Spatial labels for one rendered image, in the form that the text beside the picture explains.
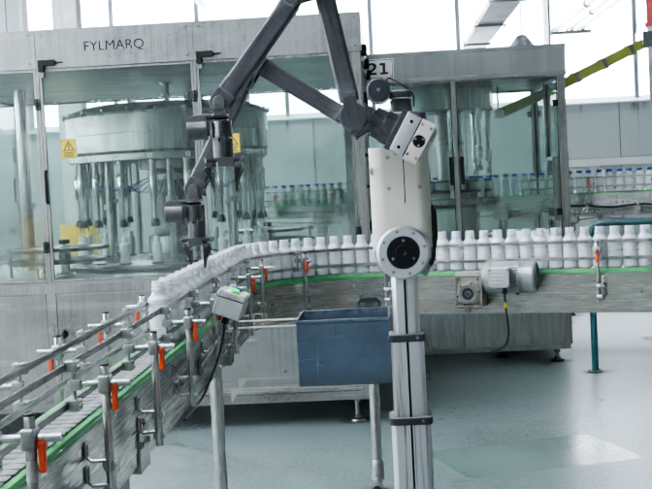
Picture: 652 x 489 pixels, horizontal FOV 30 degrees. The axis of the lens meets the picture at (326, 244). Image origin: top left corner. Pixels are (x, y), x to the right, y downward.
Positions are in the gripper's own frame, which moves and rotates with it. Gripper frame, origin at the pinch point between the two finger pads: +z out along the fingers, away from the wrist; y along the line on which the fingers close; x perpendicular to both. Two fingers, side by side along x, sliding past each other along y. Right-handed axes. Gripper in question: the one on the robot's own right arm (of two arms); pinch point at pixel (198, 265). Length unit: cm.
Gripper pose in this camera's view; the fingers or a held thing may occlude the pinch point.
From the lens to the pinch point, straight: 394.7
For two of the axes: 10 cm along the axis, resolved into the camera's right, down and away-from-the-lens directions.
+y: -10.0, 0.4, 0.5
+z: 0.5, 10.0, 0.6
